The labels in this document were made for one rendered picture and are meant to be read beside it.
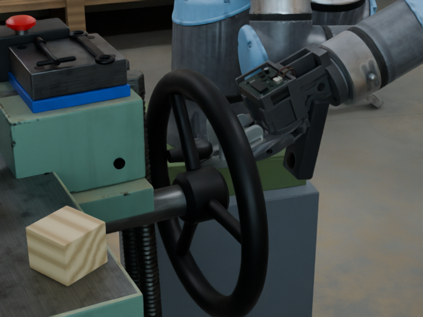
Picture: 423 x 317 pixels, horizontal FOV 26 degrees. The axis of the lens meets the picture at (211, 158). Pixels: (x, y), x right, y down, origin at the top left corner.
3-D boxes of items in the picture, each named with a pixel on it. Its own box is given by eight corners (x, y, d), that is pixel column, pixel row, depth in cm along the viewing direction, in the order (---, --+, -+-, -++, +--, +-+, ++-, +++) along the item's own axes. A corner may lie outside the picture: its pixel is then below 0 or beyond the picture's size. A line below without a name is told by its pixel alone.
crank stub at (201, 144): (215, 160, 115) (214, 142, 114) (173, 169, 113) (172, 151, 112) (206, 153, 118) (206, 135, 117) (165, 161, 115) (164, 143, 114)
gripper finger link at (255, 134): (185, 138, 113) (247, 102, 115) (200, 174, 117) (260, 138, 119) (196, 148, 111) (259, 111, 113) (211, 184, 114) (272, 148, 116)
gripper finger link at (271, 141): (227, 144, 117) (283, 111, 119) (231, 155, 118) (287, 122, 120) (244, 159, 113) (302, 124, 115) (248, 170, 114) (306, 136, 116)
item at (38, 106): (131, 96, 91) (128, 43, 89) (22, 116, 87) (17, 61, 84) (87, 55, 102) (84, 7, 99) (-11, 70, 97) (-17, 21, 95)
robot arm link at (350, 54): (349, 77, 127) (390, 102, 119) (320, 94, 126) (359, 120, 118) (333, 22, 122) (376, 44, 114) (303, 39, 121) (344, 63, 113)
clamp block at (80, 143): (148, 180, 94) (145, 99, 90) (19, 208, 89) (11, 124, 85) (100, 126, 106) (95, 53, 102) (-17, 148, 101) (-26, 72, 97)
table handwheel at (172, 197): (281, 363, 99) (285, 114, 87) (106, 420, 91) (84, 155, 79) (174, 244, 123) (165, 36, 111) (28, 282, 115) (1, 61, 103)
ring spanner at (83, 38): (118, 63, 88) (118, 58, 88) (99, 66, 87) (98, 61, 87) (84, 33, 96) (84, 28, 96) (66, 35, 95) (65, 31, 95)
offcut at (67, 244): (107, 261, 75) (106, 221, 73) (67, 287, 72) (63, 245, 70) (70, 244, 78) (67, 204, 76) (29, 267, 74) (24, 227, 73)
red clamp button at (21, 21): (39, 29, 93) (39, 19, 92) (10, 33, 91) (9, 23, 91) (31, 21, 95) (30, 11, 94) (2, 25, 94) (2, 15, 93)
